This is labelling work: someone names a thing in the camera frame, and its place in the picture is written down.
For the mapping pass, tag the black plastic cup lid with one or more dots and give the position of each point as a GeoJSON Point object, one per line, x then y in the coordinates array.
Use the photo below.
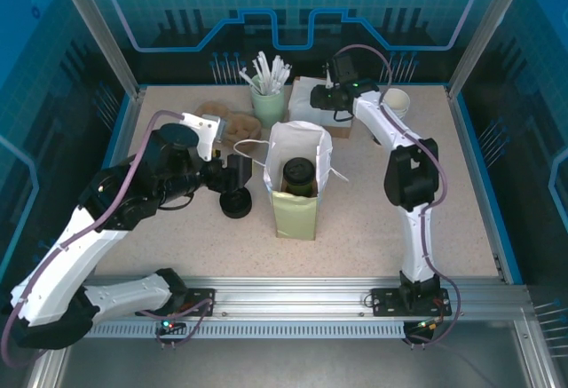
{"type": "Point", "coordinates": [299, 170]}
{"type": "Point", "coordinates": [235, 216]}
{"type": "Point", "coordinates": [237, 201]}

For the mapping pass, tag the green and white paper bag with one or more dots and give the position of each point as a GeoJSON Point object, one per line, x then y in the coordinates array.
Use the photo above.
{"type": "Point", "coordinates": [295, 219]}

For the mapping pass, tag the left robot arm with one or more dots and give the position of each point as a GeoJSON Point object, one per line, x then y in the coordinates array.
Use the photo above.
{"type": "Point", "coordinates": [66, 263]}

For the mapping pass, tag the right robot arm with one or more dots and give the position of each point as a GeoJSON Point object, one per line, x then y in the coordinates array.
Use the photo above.
{"type": "Point", "coordinates": [417, 246]}

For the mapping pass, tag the white paper napkin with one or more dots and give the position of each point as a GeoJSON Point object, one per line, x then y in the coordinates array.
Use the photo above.
{"type": "Point", "coordinates": [302, 104]}

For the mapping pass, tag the cardboard napkin box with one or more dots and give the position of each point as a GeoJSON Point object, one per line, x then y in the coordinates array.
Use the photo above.
{"type": "Point", "coordinates": [341, 131]}

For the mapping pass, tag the white wrapped straw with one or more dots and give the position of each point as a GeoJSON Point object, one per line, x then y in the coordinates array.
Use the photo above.
{"type": "Point", "coordinates": [285, 73]}
{"type": "Point", "coordinates": [276, 67]}
{"type": "Point", "coordinates": [262, 66]}
{"type": "Point", "coordinates": [257, 70]}
{"type": "Point", "coordinates": [248, 78]}

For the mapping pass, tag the green straw holder cup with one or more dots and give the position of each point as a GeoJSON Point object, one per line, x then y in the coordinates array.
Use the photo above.
{"type": "Point", "coordinates": [268, 113]}

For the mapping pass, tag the blue table rim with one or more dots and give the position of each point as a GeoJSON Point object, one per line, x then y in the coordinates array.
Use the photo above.
{"type": "Point", "coordinates": [467, 139]}

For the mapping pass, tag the small connector board with LEDs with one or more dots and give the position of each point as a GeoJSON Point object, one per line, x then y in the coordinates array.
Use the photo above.
{"type": "Point", "coordinates": [171, 323]}
{"type": "Point", "coordinates": [428, 325]}

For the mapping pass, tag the grey metal lower tray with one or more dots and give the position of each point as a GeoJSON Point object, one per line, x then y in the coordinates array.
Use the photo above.
{"type": "Point", "coordinates": [288, 361]}

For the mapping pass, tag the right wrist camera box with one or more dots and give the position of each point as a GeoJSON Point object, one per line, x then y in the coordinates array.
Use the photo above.
{"type": "Point", "coordinates": [328, 79]}

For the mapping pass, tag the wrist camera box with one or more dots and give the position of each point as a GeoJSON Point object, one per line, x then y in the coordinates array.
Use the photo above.
{"type": "Point", "coordinates": [208, 132]}
{"type": "Point", "coordinates": [328, 79]}

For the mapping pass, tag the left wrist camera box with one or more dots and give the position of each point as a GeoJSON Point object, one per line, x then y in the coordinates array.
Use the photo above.
{"type": "Point", "coordinates": [208, 132]}

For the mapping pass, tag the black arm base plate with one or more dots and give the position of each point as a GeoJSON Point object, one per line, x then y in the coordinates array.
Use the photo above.
{"type": "Point", "coordinates": [384, 301]}
{"type": "Point", "coordinates": [199, 299]}

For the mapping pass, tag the aluminium mounting rail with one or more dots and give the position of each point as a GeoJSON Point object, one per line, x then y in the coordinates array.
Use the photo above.
{"type": "Point", "coordinates": [288, 295]}

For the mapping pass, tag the aluminium frame post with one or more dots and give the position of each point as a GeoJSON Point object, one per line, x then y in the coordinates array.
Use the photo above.
{"type": "Point", "coordinates": [488, 28]}
{"type": "Point", "coordinates": [97, 28]}

